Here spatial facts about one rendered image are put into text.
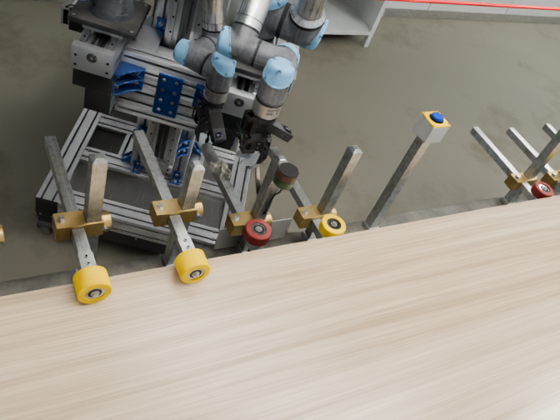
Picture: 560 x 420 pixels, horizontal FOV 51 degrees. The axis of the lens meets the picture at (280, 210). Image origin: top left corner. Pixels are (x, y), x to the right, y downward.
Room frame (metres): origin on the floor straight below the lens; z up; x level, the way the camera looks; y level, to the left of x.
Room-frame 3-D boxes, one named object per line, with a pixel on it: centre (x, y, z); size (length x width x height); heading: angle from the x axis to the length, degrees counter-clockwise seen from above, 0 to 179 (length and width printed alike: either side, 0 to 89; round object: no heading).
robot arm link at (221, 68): (1.51, 0.34, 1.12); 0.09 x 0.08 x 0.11; 82
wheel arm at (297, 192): (1.47, -0.04, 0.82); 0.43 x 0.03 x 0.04; 42
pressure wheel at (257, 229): (1.18, 0.03, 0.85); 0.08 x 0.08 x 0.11
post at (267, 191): (1.26, 0.05, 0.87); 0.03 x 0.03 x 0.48; 42
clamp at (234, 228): (1.24, 0.07, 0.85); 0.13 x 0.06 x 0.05; 132
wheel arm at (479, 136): (2.15, -0.78, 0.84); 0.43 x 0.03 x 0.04; 42
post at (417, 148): (1.61, -0.32, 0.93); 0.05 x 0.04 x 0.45; 132
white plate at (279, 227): (1.30, 0.05, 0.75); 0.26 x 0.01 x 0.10; 132
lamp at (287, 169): (1.23, 0.02, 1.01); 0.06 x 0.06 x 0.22; 42
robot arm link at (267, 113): (1.29, 0.14, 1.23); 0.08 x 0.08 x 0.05
